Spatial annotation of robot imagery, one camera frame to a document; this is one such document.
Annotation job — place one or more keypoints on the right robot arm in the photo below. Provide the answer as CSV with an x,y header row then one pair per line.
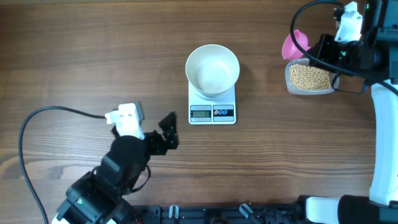
x,y
365,46

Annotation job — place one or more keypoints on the white digital kitchen scale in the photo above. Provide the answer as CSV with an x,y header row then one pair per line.
x,y
203,110

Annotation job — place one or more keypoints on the pink plastic measuring scoop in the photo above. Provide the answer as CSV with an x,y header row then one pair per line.
x,y
290,50

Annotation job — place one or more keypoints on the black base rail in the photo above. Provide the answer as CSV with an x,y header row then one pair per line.
x,y
273,213

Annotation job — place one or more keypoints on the soybeans in container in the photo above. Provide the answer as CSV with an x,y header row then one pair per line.
x,y
309,78

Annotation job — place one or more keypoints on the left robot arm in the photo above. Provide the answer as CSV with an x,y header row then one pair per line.
x,y
97,197

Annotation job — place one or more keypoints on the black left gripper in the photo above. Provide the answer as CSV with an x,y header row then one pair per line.
x,y
160,148

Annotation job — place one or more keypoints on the white bowl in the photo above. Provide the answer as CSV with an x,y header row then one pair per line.
x,y
212,69

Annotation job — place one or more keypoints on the clear plastic container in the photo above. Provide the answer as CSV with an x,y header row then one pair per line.
x,y
295,91

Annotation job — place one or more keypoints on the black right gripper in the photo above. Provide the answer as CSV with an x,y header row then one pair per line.
x,y
325,43

